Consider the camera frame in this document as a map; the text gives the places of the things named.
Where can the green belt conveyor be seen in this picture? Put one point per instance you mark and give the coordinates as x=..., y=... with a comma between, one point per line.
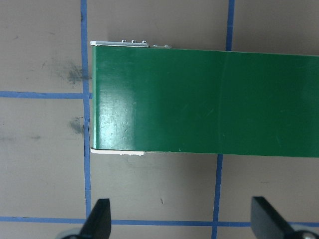
x=199, y=99

